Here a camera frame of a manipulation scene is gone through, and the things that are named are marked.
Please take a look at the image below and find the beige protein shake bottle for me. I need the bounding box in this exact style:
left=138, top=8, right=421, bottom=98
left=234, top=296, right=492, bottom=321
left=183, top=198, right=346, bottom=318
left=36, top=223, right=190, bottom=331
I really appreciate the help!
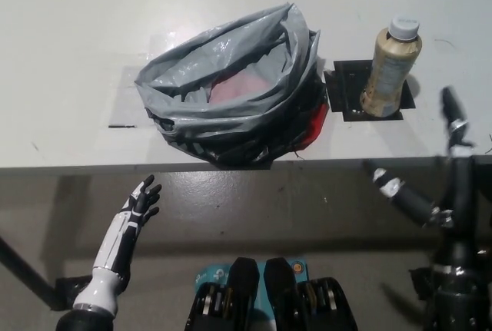
left=359, top=15, right=424, bottom=119

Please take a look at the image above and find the grey black plastic bag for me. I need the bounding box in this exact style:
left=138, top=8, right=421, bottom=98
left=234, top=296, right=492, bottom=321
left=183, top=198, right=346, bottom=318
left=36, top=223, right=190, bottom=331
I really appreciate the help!
left=134, top=0, right=330, bottom=171

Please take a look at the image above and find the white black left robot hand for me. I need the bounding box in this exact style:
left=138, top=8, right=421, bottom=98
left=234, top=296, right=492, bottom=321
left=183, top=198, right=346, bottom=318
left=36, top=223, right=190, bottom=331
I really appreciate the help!
left=91, top=175, right=163, bottom=290

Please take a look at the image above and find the pink item inside bag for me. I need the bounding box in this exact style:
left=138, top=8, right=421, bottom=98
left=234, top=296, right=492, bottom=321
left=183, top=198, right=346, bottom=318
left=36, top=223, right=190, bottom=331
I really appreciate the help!
left=209, top=71, right=278, bottom=106

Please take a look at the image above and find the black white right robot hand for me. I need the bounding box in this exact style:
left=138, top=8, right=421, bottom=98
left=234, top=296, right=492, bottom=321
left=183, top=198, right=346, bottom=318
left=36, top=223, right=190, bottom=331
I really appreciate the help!
left=363, top=87, right=492, bottom=274

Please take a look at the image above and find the black floor tape piece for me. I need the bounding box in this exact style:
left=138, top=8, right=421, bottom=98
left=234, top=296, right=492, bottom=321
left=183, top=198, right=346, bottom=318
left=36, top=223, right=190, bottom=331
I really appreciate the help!
left=53, top=275, right=94, bottom=302

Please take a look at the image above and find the red item beside bag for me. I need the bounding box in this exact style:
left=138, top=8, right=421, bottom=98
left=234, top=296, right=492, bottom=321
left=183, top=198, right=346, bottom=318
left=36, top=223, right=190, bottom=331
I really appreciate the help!
left=301, top=103, right=329, bottom=151

